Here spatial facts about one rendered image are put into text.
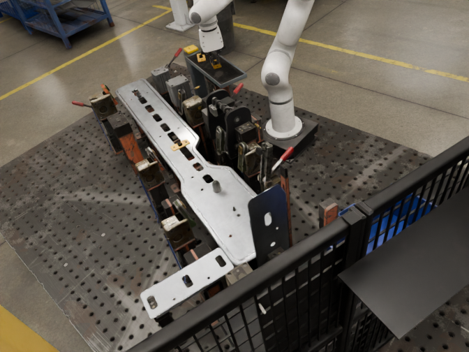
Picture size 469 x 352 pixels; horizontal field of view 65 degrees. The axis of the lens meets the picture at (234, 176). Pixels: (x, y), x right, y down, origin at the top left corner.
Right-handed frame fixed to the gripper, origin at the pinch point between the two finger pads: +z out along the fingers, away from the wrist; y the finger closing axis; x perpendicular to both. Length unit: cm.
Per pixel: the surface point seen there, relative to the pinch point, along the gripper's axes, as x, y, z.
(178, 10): -348, -19, 95
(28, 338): 146, 42, -56
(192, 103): 14.9, 16.6, 10.5
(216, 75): 9.9, 2.4, 2.5
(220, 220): 80, 21, 18
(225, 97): 27.7, 2.9, 4.0
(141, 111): -3.9, 41.4, 18.5
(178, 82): -2.4, 19.5, 7.5
